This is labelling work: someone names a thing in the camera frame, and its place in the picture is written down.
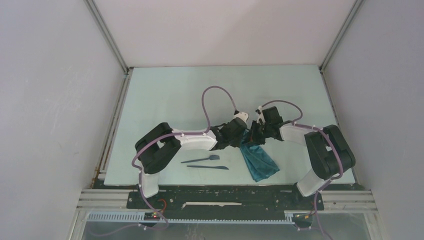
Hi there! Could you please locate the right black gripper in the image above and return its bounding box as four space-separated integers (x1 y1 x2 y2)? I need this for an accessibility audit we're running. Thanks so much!
242 120 271 146

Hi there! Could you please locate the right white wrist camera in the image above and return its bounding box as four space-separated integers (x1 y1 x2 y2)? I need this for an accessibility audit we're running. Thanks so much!
255 105 266 125

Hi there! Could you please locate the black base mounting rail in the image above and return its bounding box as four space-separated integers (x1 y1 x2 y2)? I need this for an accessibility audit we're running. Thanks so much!
126 184 324 220

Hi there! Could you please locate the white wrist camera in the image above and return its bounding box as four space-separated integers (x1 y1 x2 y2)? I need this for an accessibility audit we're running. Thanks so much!
255 105 266 125
233 110 249 122

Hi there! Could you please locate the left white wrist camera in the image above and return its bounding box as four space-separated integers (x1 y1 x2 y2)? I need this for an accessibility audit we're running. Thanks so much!
233 110 249 122

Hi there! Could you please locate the dark plastic knife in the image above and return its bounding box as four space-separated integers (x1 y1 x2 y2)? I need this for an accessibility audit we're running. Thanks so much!
187 165 229 170

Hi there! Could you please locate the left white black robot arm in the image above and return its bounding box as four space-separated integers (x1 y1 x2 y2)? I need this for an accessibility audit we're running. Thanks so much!
131 117 248 208

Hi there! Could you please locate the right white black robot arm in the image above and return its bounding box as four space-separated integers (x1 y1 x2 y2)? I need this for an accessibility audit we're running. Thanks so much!
247 106 356 209

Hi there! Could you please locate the teal cloth napkin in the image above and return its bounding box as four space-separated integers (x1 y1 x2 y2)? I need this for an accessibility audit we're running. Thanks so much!
239 130 280 183

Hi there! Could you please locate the white slotted cable duct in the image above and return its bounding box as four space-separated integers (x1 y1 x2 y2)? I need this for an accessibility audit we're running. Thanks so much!
85 211 312 225

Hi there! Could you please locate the aluminium frame extrusion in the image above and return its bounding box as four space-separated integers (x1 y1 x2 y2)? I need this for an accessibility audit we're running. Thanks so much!
66 189 131 240

